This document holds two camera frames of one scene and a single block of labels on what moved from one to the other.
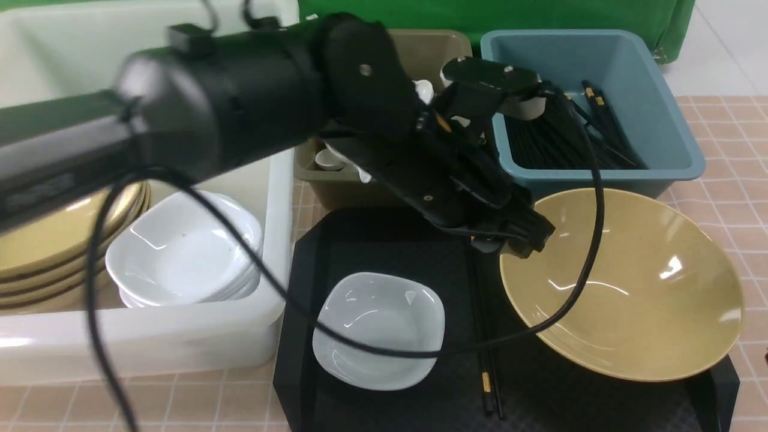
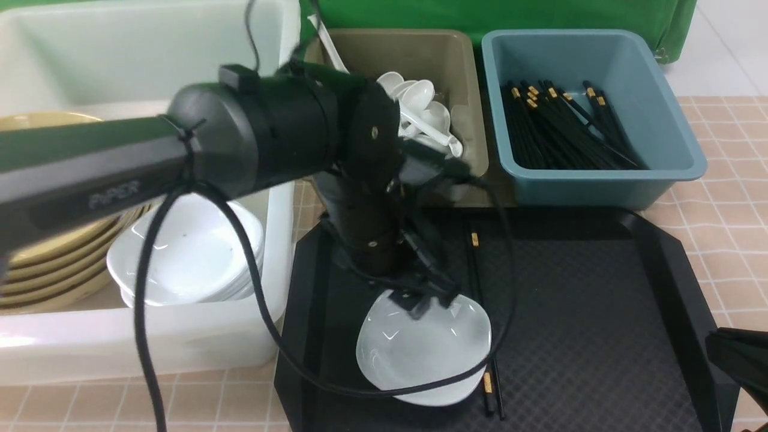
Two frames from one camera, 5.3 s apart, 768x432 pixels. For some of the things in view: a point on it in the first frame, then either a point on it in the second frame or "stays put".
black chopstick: [486, 365] to [475, 243]
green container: [668, 22] stays put
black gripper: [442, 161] to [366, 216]
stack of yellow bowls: [46, 263] stays put
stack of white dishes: [172, 251] stays put
